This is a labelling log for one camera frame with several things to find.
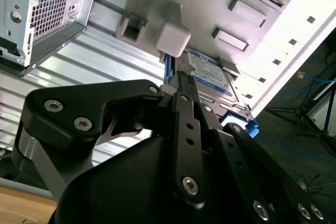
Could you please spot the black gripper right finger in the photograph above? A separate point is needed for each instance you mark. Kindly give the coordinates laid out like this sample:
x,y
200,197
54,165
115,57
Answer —
x,y
236,155

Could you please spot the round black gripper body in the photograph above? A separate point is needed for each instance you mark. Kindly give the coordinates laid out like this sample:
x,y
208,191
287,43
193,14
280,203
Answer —
x,y
126,187

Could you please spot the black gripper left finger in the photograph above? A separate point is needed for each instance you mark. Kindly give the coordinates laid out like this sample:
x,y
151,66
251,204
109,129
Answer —
x,y
78,98

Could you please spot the hard disk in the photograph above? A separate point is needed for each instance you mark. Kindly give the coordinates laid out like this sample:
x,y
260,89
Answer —
x,y
210,77

